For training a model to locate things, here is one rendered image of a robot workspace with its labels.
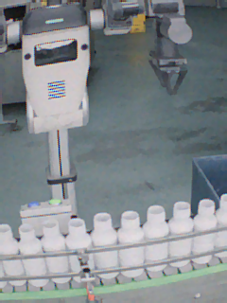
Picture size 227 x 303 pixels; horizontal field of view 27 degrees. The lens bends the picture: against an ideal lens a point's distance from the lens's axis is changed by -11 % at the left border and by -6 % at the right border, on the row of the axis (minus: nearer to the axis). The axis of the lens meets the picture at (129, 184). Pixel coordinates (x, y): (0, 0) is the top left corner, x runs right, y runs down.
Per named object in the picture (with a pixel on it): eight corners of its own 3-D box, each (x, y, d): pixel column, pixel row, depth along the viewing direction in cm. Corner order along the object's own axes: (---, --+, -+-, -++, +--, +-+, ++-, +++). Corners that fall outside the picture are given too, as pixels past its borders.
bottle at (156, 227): (162, 256, 121) (163, 200, 113) (170, 269, 117) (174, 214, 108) (139, 261, 120) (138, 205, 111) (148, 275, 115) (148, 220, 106)
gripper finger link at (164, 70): (180, 87, 113) (178, 54, 108) (189, 97, 107) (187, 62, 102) (153, 89, 112) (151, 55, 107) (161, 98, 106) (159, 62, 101)
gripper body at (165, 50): (174, 56, 112) (172, 31, 108) (187, 65, 103) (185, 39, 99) (148, 57, 111) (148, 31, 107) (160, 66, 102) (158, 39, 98)
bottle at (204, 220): (217, 257, 119) (223, 204, 111) (200, 268, 116) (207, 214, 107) (200, 248, 123) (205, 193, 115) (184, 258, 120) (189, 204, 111)
